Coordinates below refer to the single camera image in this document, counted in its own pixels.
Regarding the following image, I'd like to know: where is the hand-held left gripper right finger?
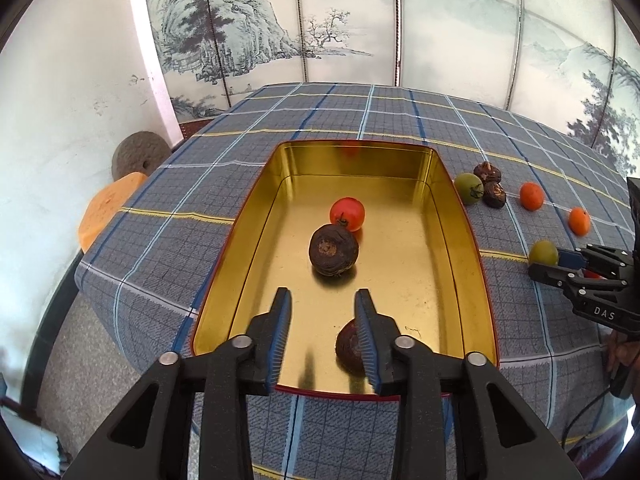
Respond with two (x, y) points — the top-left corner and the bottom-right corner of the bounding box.
(354, 288), (583, 480)

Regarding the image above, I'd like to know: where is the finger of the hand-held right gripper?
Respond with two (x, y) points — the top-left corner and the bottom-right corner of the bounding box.
(556, 244), (632, 272)
(528, 263), (628, 302)

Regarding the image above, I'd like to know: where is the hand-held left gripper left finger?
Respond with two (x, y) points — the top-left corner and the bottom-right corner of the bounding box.
(62, 287), (293, 480)

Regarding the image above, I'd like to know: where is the orange tangerine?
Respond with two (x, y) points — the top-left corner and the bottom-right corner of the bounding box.
(568, 207), (591, 236)
(519, 182), (545, 211)

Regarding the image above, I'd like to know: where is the large dark brown mangosteen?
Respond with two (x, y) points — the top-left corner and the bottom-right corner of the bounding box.
(308, 224), (360, 277)

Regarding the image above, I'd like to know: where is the gold rectangular tin tray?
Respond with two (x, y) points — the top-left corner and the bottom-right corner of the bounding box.
(191, 140), (500, 402)

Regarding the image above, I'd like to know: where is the green tomato with stem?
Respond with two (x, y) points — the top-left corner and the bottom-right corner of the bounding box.
(454, 172), (485, 206)

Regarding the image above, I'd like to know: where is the person's right hand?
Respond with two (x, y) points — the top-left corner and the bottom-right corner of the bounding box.
(604, 331), (637, 392)

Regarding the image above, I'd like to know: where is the blue plaid tablecloth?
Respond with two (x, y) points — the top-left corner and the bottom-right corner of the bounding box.
(75, 82), (640, 480)

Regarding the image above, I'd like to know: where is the orange plastic stool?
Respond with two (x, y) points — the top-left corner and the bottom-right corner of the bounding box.
(76, 171), (148, 253)

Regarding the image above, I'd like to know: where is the dark red wooden panel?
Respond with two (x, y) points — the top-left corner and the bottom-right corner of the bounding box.
(179, 119), (217, 140)

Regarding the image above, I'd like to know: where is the round grey millstone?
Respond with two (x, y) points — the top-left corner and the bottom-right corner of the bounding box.
(111, 131), (172, 182)

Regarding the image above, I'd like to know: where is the painted landscape folding screen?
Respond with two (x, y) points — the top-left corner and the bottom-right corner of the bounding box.
(140, 0), (640, 177)

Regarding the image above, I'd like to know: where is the white crumpled sheet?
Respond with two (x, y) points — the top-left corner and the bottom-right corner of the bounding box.
(4, 400), (63, 472)

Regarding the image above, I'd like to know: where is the black cable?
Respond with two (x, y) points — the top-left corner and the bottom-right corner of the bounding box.
(561, 384), (612, 450)

